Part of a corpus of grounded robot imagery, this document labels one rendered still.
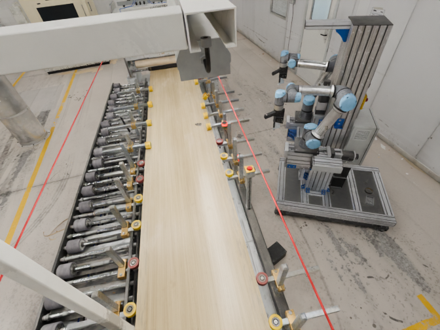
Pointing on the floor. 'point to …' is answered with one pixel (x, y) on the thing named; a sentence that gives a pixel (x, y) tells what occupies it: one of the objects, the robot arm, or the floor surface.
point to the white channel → (170, 18)
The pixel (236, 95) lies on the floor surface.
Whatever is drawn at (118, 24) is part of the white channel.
